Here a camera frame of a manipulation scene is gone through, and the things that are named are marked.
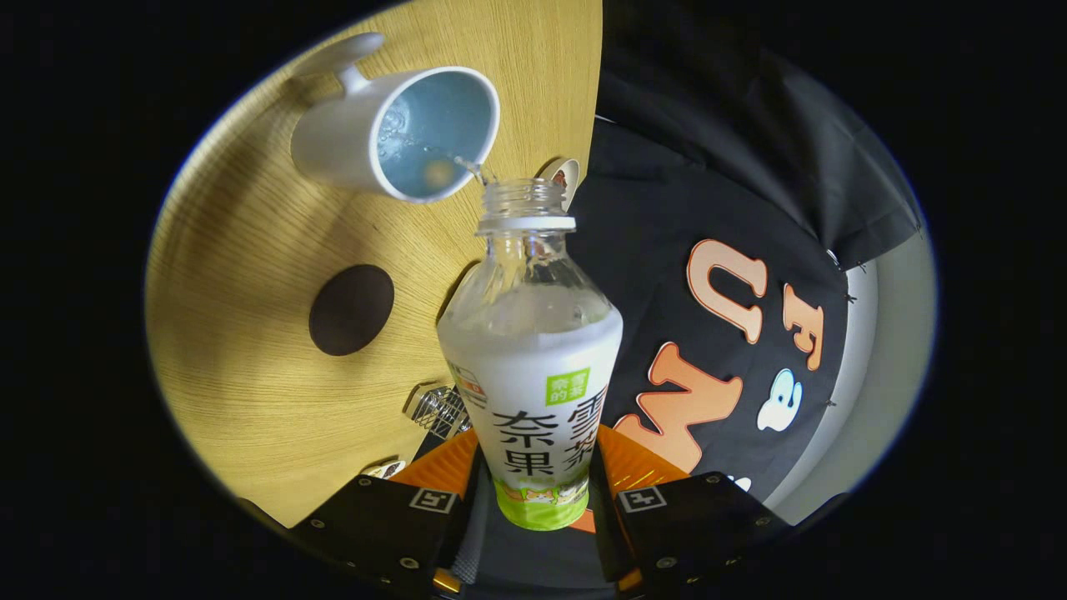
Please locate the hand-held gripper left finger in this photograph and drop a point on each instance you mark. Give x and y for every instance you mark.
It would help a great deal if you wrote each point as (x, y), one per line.
(392, 525)

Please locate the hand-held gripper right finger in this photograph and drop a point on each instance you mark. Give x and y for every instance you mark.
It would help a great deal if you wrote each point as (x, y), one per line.
(692, 525)

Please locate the clear juice bottle white label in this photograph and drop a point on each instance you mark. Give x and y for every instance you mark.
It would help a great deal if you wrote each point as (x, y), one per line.
(533, 392)

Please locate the dark brown round coaster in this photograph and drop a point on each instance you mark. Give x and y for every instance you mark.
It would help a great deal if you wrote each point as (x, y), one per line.
(350, 310)

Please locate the white divided dish with seeds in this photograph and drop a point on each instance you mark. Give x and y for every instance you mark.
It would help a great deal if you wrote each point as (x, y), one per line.
(385, 470)

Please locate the wooden table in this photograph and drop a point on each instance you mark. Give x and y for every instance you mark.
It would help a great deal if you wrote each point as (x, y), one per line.
(250, 250)

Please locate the black backdrop cloth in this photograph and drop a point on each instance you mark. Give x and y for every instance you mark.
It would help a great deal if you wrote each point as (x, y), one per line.
(667, 167)

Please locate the small white dish red snacks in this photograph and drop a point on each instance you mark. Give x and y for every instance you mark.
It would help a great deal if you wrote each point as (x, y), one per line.
(570, 179)

